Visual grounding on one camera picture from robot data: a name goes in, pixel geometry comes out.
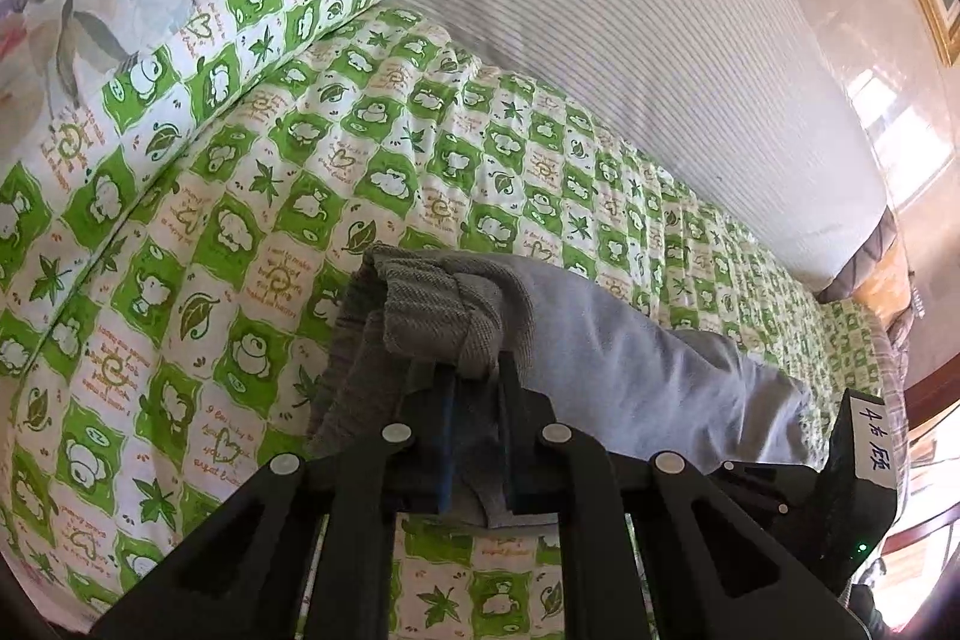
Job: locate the brown sofa armrest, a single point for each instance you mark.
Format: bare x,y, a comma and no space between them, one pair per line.
870,265

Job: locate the green printed quilt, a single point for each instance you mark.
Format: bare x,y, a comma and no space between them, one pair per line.
225,235

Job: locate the grey pants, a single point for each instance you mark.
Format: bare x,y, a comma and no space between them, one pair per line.
600,340

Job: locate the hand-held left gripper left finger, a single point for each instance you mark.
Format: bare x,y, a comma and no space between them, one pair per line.
448,445

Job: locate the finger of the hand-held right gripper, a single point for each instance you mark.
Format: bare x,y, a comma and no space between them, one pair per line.
757,481

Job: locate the green printed pillow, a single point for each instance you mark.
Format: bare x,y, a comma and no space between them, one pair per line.
225,63

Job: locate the striped grey backrest cushion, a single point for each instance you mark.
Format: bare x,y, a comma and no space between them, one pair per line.
637,25

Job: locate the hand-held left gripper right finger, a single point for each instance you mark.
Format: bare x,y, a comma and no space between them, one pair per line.
514,445

